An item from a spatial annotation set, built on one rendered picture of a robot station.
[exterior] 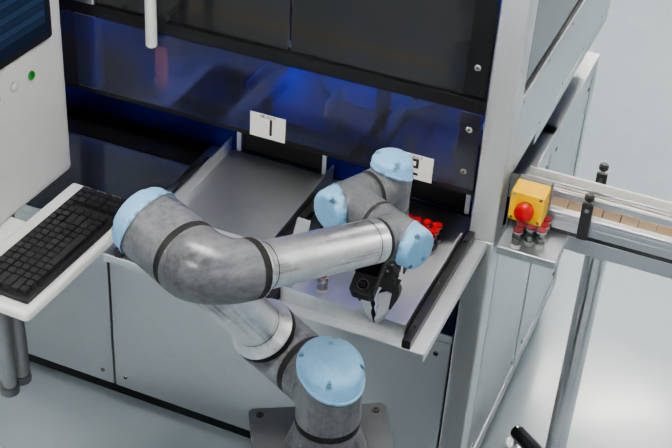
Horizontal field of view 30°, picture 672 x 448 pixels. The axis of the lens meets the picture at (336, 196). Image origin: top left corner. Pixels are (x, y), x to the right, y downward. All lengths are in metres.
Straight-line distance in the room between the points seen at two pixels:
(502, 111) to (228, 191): 0.65
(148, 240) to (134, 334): 1.46
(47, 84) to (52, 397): 1.07
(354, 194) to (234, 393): 1.23
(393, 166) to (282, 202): 0.62
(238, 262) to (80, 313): 1.59
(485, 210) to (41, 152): 1.00
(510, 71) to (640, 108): 2.72
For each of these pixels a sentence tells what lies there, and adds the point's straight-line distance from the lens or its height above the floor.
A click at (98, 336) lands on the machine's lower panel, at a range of 3.39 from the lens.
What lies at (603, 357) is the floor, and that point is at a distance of 3.84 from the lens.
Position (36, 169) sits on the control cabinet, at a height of 0.88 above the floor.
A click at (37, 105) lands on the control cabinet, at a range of 2.83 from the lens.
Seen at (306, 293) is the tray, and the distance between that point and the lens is 2.44.
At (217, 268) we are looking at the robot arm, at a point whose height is 1.33.
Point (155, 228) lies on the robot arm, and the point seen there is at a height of 1.35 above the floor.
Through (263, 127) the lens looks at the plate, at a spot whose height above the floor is 1.02.
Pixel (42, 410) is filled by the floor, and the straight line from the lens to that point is 3.55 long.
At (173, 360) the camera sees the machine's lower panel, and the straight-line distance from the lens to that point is 3.30.
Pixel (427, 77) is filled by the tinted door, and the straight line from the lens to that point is 2.55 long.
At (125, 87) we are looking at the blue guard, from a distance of 2.89.
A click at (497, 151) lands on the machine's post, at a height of 1.11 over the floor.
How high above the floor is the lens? 2.43
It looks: 34 degrees down
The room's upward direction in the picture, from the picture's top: 4 degrees clockwise
